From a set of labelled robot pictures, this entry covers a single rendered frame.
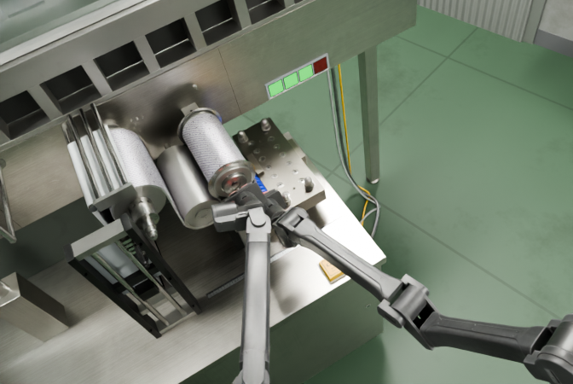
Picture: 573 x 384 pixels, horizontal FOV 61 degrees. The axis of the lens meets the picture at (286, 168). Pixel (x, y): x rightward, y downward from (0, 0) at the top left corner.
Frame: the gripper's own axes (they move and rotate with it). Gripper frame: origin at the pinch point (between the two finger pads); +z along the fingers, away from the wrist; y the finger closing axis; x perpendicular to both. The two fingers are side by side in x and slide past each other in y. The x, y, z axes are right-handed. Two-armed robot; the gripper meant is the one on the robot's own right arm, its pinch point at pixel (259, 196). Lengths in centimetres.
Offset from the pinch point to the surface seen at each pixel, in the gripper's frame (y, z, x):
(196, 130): -8.2, 3.4, 27.5
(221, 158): -6.3, -9.5, 21.1
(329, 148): 66, 124, -56
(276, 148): 15.0, 18.9, 3.8
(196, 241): -24.9, 16.7, -11.9
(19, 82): -43, 3, 60
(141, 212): -31.1, -19.3, 21.8
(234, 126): 25, 171, -32
